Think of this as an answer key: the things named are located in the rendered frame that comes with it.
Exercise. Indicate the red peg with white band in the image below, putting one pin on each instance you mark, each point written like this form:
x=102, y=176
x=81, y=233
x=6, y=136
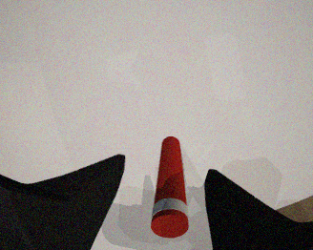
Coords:
x=170, y=214

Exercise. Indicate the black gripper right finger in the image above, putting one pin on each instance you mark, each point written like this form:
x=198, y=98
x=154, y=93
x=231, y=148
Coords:
x=238, y=221

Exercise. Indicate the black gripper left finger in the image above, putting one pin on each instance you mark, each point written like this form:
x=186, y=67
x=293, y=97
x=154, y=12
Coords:
x=65, y=212

